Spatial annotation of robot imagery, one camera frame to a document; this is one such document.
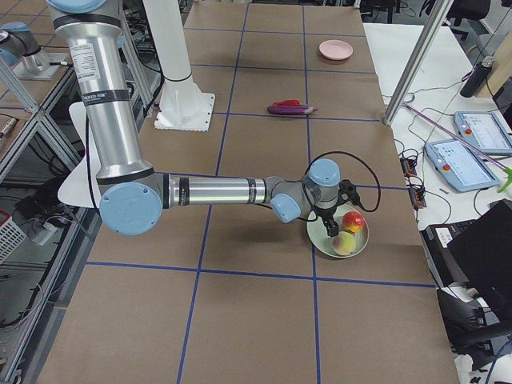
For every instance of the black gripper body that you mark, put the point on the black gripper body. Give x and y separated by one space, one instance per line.
326 214

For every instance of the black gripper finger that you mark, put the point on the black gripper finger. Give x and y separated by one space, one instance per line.
332 228

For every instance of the pink yellow peach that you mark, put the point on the pink yellow peach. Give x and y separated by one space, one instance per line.
344 244

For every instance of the red pomegranate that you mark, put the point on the red pomegranate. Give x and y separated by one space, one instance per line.
353 222

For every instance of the red chili pepper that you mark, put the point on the red chili pepper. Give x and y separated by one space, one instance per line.
288 102

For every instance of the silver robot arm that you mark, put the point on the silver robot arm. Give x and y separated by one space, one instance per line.
130 195
29 60

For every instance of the green plate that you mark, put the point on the green plate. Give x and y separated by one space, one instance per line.
318 235

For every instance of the orange black usb hub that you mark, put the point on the orange black usb hub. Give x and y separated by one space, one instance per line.
408 166

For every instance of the purple eggplant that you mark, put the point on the purple eggplant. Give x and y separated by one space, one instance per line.
289 110

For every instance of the near teach pendant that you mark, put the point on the near teach pendant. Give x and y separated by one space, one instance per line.
461 168

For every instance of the teach pendant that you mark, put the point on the teach pendant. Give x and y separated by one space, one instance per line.
461 168
486 131

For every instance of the black laptop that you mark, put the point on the black laptop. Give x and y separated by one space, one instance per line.
476 252

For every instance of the pink plate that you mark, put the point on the pink plate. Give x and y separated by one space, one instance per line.
335 49

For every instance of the far teach pendant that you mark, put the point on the far teach pendant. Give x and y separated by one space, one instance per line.
486 131

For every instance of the metal reacher stick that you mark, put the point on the metal reacher stick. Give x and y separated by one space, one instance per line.
503 168

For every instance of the black water bottle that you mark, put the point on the black water bottle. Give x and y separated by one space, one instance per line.
477 76

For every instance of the white chair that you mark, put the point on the white chair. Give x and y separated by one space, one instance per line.
76 184

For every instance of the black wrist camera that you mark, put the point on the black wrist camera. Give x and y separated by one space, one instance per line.
348 193

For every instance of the white camera pillar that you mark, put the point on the white camera pillar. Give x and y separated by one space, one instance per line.
182 105

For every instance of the aluminium frame post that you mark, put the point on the aluminium frame post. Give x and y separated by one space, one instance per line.
425 39

